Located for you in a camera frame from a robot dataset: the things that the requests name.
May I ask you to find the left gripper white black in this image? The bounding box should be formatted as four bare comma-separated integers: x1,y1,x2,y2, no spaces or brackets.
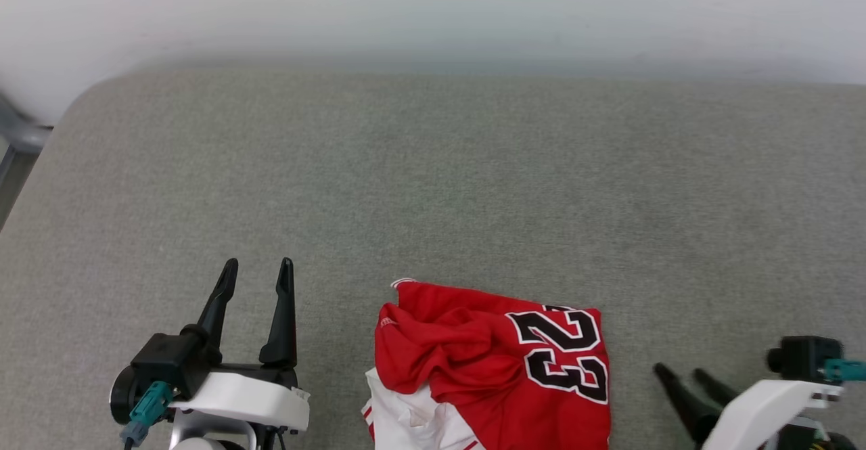
110,256,311,432

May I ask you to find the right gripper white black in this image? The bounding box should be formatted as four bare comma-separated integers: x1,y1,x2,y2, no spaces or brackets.
652,362,844,450

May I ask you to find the red and white basketball jersey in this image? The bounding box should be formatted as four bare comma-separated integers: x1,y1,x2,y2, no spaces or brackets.
362,277,612,450

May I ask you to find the grey fabric sofa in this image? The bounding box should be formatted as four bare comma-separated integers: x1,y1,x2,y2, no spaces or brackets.
0,68,866,450

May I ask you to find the teal connector of left camera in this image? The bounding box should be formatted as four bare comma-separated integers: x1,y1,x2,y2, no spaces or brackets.
120,380,175,446

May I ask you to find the teal connector of camera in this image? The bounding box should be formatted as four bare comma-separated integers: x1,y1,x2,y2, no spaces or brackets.
823,359,866,382
120,380,175,446

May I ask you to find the teal connector of right camera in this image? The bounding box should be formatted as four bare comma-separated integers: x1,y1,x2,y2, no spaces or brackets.
823,359,866,382

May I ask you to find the grey metal frame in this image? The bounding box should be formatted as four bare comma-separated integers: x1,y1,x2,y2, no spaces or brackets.
0,90,53,190

